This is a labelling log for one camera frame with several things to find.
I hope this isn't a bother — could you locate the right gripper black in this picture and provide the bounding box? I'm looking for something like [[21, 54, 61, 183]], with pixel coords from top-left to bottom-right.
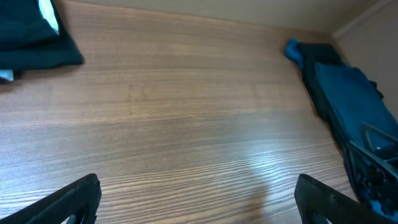
[[346, 123, 397, 205]]

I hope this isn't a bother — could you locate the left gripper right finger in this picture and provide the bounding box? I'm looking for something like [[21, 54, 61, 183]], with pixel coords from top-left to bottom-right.
[[294, 174, 395, 224]]

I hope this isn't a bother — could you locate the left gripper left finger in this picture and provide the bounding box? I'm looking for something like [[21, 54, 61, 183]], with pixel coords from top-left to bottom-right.
[[1, 174, 101, 224]]

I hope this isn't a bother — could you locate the black garment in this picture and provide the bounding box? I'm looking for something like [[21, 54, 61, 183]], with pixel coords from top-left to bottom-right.
[[1, 0, 83, 70], [297, 42, 385, 150]]

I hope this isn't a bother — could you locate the navy blue garment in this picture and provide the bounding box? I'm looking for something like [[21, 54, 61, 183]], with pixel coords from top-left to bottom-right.
[[313, 61, 398, 218]]

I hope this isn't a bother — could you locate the black garment in pile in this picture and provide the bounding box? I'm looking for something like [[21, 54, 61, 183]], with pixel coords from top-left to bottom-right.
[[297, 42, 385, 150]]

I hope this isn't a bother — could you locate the bright blue garment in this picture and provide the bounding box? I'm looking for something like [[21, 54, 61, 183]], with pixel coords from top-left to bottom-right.
[[284, 39, 303, 70]]

